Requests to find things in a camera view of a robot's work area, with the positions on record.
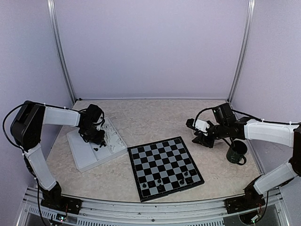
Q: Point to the pile of white chess pieces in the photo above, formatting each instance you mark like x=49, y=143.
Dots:
x=112, y=138

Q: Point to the dark green mug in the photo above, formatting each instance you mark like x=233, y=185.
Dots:
x=236, y=153

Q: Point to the aluminium front frame rail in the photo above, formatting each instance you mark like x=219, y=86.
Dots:
x=94, y=212

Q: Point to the black pawn edge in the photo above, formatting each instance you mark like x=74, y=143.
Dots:
x=193, y=172

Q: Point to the left aluminium corner post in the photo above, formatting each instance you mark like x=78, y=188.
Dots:
x=58, y=44

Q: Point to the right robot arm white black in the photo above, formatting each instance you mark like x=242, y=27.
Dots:
x=250, y=128

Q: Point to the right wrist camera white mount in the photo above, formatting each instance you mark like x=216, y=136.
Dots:
x=198, y=125

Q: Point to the grey spiral collapsible bowl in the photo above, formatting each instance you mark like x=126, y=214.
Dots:
x=218, y=141

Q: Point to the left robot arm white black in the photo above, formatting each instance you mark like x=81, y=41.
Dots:
x=26, y=130

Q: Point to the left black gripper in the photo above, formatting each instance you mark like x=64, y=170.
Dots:
x=98, y=141

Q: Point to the right aluminium corner post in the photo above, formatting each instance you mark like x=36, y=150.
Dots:
x=243, y=49

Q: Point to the black white chessboard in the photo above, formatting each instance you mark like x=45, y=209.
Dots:
x=166, y=160

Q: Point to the aluminium corner post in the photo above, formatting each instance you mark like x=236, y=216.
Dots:
x=243, y=49
x=58, y=44

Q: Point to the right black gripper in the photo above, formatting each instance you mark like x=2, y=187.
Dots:
x=203, y=140

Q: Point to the white plastic tray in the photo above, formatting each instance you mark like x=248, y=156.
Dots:
x=89, y=155

